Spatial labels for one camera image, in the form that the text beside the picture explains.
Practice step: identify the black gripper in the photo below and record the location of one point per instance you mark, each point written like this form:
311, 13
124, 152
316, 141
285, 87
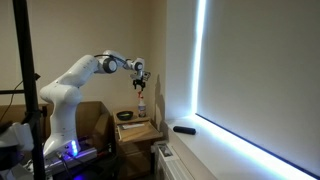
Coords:
139, 81

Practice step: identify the white radiator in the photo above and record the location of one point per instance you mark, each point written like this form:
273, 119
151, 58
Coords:
170, 163

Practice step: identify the white rounded device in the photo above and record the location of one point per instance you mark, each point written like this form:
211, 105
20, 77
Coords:
18, 136

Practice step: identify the black cylinder speaker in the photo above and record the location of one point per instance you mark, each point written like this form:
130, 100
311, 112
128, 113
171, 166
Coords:
184, 130

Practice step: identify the wooden pull-out tray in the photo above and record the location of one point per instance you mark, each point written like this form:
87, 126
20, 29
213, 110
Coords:
138, 133

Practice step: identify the black tripod stand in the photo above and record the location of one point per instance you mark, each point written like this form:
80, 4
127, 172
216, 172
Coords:
28, 83

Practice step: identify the white paper strip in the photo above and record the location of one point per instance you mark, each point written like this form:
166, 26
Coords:
132, 126

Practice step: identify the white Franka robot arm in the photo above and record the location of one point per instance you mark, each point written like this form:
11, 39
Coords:
63, 96

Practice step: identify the clear spray bottle red trigger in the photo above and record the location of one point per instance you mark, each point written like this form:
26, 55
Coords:
142, 108

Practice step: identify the metal robot base platform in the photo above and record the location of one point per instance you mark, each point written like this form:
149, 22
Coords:
83, 156

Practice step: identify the black bowl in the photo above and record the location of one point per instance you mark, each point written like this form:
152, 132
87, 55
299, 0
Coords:
124, 115

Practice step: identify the small wrist camera box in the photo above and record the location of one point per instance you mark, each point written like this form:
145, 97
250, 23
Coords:
146, 75

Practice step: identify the white windowsill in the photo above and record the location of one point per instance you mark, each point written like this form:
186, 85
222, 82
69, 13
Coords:
216, 150

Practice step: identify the brown cardboard box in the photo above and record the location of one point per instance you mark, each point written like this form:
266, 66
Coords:
91, 120

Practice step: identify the grey roller window blind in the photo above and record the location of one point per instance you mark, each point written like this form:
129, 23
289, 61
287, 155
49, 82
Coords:
263, 73

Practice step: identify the wooden nightstand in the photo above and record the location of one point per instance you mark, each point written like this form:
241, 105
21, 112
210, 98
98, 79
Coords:
133, 156

